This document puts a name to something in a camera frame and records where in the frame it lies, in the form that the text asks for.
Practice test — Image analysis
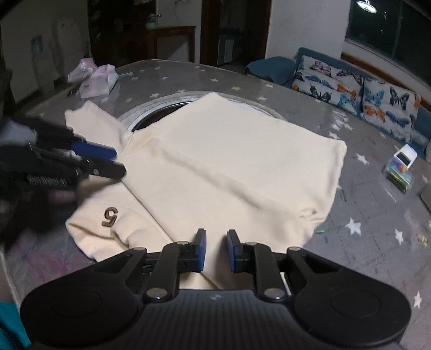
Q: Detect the cream sweater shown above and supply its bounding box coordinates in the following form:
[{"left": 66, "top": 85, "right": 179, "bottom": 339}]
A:
[{"left": 64, "top": 92, "right": 347, "bottom": 290}]

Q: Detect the clear plastic bag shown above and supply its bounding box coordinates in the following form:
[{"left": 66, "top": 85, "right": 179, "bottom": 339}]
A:
[{"left": 67, "top": 58, "right": 98, "bottom": 83}]

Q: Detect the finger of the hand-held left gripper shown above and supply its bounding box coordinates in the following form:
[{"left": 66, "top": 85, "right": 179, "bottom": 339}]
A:
[
  {"left": 33, "top": 125, "right": 118, "bottom": 161},
  {"left": 30, "top": 144, "right": 127, "bottom": 181}
]

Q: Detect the dark wooden shelf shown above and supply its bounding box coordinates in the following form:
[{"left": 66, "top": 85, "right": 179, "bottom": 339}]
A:
[{"left": 88, "top": 0, "right": 149, "bottom": 68}]

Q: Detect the grey star-print tablecloth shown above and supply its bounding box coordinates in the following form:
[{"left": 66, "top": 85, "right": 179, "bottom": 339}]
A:
[{"left": 7, "top": 59, "right": 431, "bottom": 350}]

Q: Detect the blue sofa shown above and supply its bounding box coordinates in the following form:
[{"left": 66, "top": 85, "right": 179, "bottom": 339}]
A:
[{"left": 244, "top": 47, "right": 431, "bottom": 152}]

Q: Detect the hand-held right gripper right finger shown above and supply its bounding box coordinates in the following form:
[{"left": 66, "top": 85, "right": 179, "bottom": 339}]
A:
[{"left": 226, "top": 229, "right": 340, "bottom": 302}]

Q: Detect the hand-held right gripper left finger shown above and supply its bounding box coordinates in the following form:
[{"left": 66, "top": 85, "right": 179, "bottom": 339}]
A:
[{"left": 91, "top": 228, "right": 207, "bottom": 302}]

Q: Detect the pink tissue pack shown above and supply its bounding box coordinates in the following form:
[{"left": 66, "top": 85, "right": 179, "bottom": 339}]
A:
[{"left": 79, "top": 65, "right": 119, "bottom": 98}]

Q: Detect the blue folded blanket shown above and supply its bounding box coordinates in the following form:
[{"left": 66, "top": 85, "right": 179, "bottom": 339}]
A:
[{"left": 244, "top": 57, "right": 299, "bottom": 87}]

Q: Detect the white appliance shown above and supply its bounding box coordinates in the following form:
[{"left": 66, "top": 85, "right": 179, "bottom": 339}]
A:
[{"left": 217, "top": 34, "right": 237, "bottom": 67}]

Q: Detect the small white box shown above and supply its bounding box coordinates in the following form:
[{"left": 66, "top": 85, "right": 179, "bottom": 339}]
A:
[{"left": 393, "top": 144, "right": 419, "bottom": 169}]

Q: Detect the butterfly print cushion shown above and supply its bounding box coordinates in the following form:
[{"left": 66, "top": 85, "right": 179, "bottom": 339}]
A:
[
  {"left": 359, "top": 77, "right": 422, "bottom": 144},
  {"left": 291, "top": 55, "right": 365, "bottom": 117}
]

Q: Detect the teal cloth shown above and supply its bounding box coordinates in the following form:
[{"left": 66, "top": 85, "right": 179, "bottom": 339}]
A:
[{"left": 0, "top": 300, "right": 32, "bottom": 350}]

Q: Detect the small box of crayons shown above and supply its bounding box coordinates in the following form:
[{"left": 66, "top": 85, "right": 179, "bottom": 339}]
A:
[{"left": 382, "top": 158, "right": 414, "bottom": 194}]

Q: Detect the dark window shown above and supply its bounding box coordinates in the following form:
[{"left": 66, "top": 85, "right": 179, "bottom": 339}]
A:
[{"left": 345, "top": 0, "right": 431, "bottom": 68}]

